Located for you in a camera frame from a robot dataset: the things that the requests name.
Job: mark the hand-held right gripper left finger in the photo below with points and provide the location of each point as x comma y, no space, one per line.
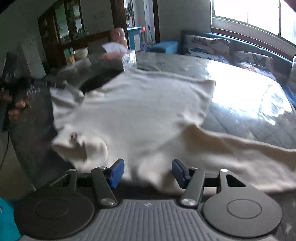
116,172

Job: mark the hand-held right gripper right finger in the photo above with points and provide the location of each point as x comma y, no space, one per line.
178,171

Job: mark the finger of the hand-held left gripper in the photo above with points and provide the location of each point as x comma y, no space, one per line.
49,83

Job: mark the cream knit sweater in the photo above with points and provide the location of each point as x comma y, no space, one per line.
150,111

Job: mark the person's left hand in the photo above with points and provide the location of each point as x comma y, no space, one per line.
18,105

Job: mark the dark wooden display cabinet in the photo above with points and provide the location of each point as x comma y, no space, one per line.
62,27

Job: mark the pink packet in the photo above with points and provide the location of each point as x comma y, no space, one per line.
113,55

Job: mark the white tissue box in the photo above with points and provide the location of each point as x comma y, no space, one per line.
129,60

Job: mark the pink bottle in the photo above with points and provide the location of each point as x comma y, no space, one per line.
118,34

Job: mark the blue cabinet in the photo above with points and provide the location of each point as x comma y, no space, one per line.
134,37

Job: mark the teal cloth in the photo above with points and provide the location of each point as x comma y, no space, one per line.
8,220

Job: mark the blue sofa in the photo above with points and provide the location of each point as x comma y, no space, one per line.
166,46

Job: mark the window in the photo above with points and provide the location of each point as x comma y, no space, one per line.
254,14

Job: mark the dark wooden door frame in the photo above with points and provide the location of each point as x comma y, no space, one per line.
118,14

